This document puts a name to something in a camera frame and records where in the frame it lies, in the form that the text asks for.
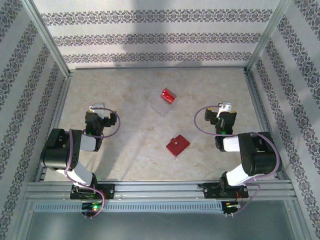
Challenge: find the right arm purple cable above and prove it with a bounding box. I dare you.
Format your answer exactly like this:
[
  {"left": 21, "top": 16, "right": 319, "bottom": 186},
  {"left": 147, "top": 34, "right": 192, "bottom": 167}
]
[{"left": 194, "top": 106, "right": 283, "bottom": 218}]

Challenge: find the left green-lit circuit board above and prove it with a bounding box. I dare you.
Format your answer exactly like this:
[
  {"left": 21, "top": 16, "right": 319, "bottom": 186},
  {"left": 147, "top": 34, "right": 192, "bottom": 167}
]
[{"left": 80, "top": 201, "right": 104, "bottom": 216}]

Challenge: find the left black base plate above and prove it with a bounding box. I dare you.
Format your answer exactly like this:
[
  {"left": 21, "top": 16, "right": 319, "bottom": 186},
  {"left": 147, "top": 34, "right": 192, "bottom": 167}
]
[{"left": 69, "top": 183, "right": 116, "bottom": 201}]

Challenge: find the grey metal shelf panel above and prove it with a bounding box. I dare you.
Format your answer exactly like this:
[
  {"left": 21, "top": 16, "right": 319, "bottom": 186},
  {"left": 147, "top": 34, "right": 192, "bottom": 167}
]
[{"left": 23, "top": 199, "right": 298, "bottom": 240}]

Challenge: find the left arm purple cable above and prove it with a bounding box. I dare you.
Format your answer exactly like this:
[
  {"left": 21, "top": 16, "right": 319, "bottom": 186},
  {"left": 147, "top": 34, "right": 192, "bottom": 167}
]
[{"left": 64, "top": 107, "right": 122, "bottom": 220}]

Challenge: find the long aluminium mounting rail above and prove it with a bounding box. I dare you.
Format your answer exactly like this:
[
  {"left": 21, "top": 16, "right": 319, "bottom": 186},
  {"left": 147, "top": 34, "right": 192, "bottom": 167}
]
[{"left": 23, "top": 181, "right": 297, "bottom": 201}]

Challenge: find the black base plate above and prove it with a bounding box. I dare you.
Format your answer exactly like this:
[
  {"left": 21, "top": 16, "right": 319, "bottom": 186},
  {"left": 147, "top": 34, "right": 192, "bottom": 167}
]
[
  {"left": 203, "top": 181, "right": 249, "bottom": 200},
  {"left": 69, "top": 183, "right": 116, "bottom": 201}
]

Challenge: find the left aluminium frame post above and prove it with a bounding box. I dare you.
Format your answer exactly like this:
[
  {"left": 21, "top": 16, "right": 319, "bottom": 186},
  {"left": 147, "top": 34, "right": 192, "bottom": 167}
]
[{"left": 21, "top": 0, "right": 72, "bottom": 79}]

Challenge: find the right small circuit board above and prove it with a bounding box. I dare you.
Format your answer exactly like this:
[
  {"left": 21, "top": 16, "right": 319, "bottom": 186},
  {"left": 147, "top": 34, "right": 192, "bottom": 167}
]
[{"left": 221, "top": 200, "right": 243, "bottom": 216}]

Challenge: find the aluminium rail along wall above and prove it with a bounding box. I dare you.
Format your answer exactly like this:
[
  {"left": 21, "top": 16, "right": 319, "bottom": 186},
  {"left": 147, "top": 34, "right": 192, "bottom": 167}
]
[{"left": 74, "top": 65, "right": 247, "bottom": 71}]

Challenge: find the aluminium frame post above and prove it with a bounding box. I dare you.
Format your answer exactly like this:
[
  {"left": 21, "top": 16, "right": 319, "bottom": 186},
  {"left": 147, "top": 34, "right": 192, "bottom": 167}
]
[
  {"left": 246, "top": 0, "right": 294, "bottom": 74},
  {"left": 21, "top": 0, "right": 72, "bottom": 79}
]

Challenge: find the right aluminium frame post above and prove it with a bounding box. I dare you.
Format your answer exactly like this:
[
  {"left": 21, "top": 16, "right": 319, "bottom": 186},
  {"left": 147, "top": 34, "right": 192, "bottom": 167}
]
[{"left": 246, "top": 0, "right": 294, "bottom": 74}]

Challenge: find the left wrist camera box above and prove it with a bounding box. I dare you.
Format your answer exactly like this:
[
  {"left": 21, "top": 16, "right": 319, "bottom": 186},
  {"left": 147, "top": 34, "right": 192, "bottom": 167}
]
[{"left": 89, "top": 101, "right": 106, "bottom": 118}]

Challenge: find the left aluminium side rail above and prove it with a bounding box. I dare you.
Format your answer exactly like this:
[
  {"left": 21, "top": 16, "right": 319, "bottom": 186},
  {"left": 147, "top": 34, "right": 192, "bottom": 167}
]
[{"left": 33, "top": 73, "right": 73, "bottom": 183}]

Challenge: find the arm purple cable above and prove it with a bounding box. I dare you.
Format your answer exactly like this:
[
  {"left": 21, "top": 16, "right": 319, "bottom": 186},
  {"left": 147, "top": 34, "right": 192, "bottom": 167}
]
[
  {"left": 64, "top": 107, "right": 122, "bottom": 220},
  {"left": 194, "top": 106, "right": 283, "bottom": 218}
]

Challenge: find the grey slotted cable duct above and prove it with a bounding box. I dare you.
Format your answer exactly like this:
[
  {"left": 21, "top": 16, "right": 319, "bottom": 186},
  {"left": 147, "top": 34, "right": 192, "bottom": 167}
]
[{"left": 32, "top": 201, "right": 226, "bottom": 214}]

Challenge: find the clear plastic box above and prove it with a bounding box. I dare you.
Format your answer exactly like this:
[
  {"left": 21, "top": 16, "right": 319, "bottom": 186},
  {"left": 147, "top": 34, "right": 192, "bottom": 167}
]
[{"left": 149, "top": 87, "right": 178, "bottom": 118}]

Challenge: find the right aluminium side rail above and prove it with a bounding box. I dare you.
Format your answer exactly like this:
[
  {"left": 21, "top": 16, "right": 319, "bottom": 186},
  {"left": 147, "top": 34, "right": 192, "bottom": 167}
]
[{"left": 243, "top": 68, "right": 290, "bottom": 180}]

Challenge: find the aluminium side rail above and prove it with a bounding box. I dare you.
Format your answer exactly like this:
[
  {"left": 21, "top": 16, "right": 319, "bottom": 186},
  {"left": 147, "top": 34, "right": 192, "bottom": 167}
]
[
  {"left": 33, "top": 73, "right": 73, "bottom": 183},
  {"left": 243, "top": 68, "right": 290, "bottom": 180}
]

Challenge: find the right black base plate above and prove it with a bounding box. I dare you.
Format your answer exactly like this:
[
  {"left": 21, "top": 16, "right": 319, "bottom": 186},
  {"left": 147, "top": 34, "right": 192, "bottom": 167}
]
[{"left": 203, "top": 181, "right": 249, "bottom": 200}]

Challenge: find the red leather card holder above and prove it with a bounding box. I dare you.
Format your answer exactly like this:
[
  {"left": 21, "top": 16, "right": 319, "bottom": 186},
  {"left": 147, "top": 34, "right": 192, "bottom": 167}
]
[{"left": 166, "top": 134, "right": 191, "bottom": 158}]

